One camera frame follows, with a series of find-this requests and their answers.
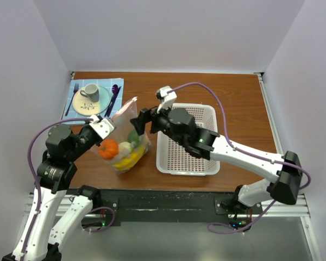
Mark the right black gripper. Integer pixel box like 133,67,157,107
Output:
130,101,185,147

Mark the orange fake pumpkin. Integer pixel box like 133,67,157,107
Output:
98,139,119,160

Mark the clear zip top bag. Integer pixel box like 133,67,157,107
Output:
91,97,151,175

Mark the white fake eggplant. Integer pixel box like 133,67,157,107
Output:
117,141,133,160

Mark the yellow fake banana bunch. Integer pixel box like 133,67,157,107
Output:
111,146,145,171

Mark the white perforated plastic basket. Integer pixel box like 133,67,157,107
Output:
156,103,220,176

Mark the green fake avocado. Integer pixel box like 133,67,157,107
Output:
127,129,140,145

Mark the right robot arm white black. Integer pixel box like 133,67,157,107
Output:
130,107,303,214

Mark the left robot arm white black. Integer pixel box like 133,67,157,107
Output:
2,121,114,260

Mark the cream and teal plate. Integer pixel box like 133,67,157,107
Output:
72,84,111,116

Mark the purple spoon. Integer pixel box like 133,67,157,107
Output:
104,84,119,117

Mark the grey ceramic mug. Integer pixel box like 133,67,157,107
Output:
80,84,99,103

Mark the dark purple fork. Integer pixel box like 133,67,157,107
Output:
65,83,79,116

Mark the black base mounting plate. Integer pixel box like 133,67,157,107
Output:
70,189,263,228

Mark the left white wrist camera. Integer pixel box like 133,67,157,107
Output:
87,115,116,140

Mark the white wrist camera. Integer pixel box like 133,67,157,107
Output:
87,115,116,140
156,86,177,113

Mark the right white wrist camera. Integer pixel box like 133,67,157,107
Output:
156,86,177,113

